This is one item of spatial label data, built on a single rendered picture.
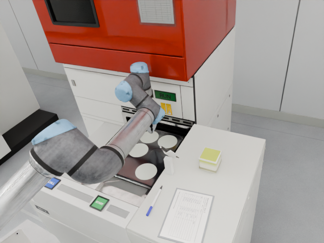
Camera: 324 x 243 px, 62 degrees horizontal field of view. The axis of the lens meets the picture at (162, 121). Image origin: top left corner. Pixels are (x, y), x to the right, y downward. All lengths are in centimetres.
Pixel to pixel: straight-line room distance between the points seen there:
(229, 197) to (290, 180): 145
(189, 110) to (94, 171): 68
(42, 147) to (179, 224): 51
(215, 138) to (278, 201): 114
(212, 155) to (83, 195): 54
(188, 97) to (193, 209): 53
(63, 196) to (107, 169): 41
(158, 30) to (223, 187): 66
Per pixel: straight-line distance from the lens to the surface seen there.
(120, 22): 124
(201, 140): 127
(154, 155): 131
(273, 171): 250
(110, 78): 150
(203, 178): 111
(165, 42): 115
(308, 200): 238
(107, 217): 106
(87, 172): 80
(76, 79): 169
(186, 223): 99
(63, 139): 79
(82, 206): 113
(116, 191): 123
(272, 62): 275
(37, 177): 84
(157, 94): 136
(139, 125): 98
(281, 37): 266
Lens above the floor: 180
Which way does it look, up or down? 37 degrees down
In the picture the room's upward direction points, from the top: 8 degrees counter-clockwise
